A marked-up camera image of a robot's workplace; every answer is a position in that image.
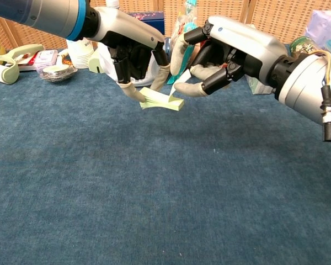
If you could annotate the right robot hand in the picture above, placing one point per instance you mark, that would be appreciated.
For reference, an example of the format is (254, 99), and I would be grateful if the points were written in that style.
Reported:
(245, 47)

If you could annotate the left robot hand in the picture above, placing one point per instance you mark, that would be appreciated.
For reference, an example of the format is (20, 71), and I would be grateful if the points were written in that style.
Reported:
(127, 30)

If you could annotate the single green sticky note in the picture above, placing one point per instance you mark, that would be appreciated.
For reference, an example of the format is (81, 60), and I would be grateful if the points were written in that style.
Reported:
(179, 82)

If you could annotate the green sticky note pad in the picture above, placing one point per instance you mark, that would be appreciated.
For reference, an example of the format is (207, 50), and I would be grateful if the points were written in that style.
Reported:
(162, 103)

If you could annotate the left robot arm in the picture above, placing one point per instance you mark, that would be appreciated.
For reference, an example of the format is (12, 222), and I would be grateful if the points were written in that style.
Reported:
(38, 15)

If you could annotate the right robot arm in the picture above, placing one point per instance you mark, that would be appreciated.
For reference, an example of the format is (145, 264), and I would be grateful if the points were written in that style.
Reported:
(306, 85)

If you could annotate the navy blue long box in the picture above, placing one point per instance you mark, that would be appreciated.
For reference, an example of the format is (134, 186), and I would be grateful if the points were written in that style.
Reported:
(154, 18)

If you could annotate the clear water bottle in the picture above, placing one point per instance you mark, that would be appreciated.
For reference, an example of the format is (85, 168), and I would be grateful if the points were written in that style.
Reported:
(112, 3)

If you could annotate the wicker folding screen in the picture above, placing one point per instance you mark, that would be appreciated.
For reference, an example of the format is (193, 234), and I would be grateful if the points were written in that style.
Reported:
(270, 13)

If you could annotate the white long tissue box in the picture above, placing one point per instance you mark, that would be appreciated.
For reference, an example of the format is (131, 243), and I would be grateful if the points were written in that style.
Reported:
(258, 87)

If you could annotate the blue small pack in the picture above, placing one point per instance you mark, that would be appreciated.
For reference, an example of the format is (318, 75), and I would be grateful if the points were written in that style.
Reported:
(168, 45)

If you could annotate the pale green holder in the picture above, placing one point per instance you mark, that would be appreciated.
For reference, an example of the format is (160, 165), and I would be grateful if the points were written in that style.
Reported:
(93, 65)

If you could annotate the white paper cup stack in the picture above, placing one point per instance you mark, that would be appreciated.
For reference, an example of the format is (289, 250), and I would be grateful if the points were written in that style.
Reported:
(81, 53)

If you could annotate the green tea bottle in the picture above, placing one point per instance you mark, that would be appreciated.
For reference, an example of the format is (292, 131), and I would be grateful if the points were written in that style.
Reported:
(302, 45)

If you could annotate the teal snack bag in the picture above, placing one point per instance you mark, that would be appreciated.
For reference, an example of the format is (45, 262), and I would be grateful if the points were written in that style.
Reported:
(186, 16)

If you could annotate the small brown snack packet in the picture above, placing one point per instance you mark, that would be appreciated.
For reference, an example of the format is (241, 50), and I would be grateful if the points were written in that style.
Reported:
(65, 62)

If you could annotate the white blue soft pack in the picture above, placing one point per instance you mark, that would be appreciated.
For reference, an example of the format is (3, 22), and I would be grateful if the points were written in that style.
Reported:
(325, 25)

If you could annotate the clear purple plastic box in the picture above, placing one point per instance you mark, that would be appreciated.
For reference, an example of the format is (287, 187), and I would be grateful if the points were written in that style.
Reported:
(45, 58)

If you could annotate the red white small box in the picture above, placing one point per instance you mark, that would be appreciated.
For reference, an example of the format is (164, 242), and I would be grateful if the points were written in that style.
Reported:
(27, 60)

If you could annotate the green white lint roller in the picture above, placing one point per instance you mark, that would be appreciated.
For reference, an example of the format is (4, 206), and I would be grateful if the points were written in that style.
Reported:
(6, 75)

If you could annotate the blue tablecloth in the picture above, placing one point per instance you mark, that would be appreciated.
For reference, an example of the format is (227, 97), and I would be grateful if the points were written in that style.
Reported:
(165, 179)

